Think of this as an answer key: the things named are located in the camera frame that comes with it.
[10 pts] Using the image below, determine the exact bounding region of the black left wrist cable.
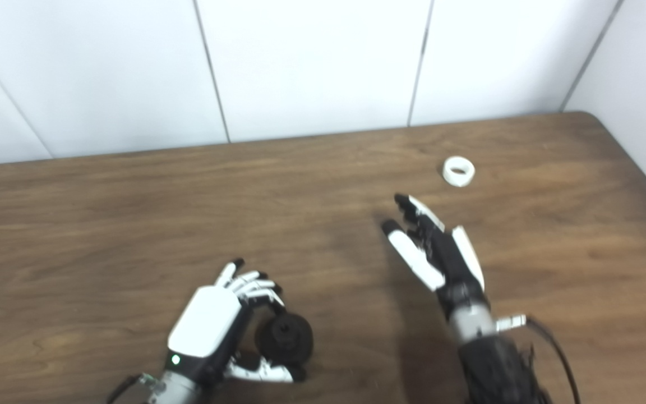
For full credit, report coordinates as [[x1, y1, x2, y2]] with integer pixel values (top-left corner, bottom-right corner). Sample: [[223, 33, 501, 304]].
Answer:
[[107, 375, 145, 404]]

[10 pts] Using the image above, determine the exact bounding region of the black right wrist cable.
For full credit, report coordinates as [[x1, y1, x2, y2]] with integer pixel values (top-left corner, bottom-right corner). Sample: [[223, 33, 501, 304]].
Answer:
[[496, 314, 582, 404]]

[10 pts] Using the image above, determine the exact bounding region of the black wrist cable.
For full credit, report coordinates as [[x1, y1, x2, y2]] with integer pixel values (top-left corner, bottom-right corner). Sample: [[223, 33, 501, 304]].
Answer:
[[107, 375, 145, 404], [496, 314, 582, 404]]

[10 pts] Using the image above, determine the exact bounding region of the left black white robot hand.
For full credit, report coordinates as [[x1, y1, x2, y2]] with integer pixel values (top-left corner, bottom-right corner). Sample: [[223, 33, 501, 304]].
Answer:
[[166, 258, 307, 388]]

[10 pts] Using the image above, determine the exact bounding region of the round black plastic part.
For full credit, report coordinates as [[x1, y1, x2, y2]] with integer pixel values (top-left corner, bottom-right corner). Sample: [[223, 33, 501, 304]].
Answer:
[[255, 313, 315, 365]]

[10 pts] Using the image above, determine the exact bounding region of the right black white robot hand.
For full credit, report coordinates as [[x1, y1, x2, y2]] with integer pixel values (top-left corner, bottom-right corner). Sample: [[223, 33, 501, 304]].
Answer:
[[381, 194, 492, 320]]

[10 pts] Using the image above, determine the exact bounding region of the white plastic ring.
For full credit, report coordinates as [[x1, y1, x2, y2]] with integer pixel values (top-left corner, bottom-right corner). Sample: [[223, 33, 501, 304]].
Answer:
[[442, 156, 476, 187]]

